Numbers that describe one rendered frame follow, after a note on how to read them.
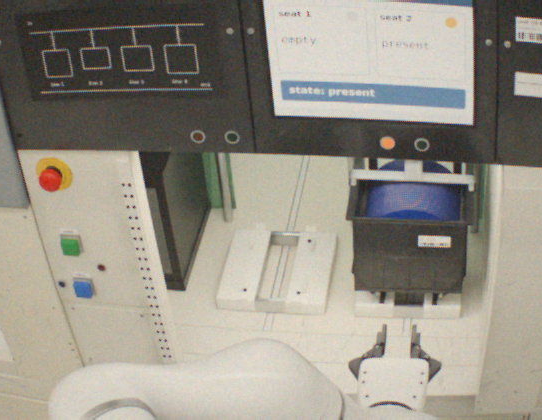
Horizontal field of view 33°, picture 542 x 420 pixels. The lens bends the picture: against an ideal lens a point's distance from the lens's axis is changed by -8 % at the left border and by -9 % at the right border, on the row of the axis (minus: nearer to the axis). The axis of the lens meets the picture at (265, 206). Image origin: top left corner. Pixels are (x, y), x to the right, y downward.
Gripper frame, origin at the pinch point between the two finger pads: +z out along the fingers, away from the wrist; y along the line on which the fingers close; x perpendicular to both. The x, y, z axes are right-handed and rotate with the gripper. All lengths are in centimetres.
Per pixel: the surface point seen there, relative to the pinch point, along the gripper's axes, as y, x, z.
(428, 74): 3.3, 36.1, 14.9
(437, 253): 5.0, -14.6, 34.8
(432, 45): 4.0, 40.8, 14.9
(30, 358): -73, -31, 16
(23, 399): -80, -46, 15
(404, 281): -1.1, -21.9, 34.8
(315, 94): -12.5, 31.9, 15.0
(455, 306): 9.4, -28.8, 35.2
